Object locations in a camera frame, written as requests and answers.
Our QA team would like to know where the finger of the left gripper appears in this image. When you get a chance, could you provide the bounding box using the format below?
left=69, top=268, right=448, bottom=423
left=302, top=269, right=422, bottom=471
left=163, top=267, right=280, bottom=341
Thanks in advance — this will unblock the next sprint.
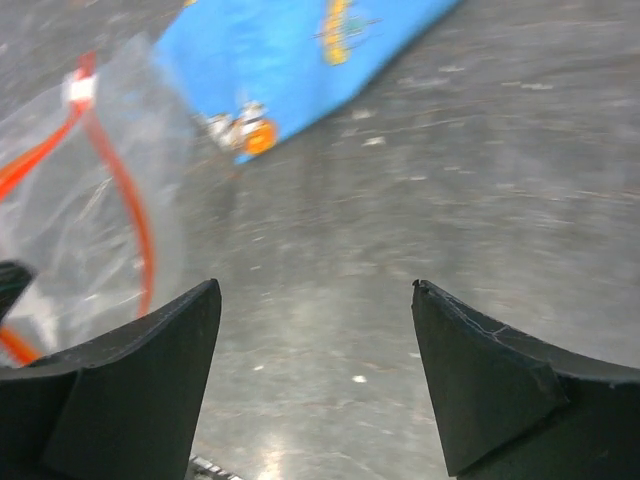
left=0, top=260, right=34, bottom=320

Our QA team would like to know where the blue cartoon print cloth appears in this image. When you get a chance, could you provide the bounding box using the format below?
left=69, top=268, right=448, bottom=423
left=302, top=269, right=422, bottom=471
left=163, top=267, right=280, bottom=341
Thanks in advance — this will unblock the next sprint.
left=155, top=0, right=455, bottom=164

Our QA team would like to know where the clear zip bag orange zipper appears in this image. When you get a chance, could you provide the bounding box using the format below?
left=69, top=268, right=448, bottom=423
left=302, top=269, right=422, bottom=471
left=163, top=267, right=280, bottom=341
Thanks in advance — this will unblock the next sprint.
left=1, top=35, right=195, bottom=367

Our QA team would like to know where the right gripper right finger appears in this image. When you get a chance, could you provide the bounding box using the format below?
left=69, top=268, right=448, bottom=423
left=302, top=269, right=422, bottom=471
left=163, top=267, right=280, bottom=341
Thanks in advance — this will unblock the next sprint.
left=411, top=280, right=639, bottom=479

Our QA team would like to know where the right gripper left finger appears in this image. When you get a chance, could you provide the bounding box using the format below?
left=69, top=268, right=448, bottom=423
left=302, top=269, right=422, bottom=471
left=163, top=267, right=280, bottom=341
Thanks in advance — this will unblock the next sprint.
left=1, top=279, right=222, bottom=479

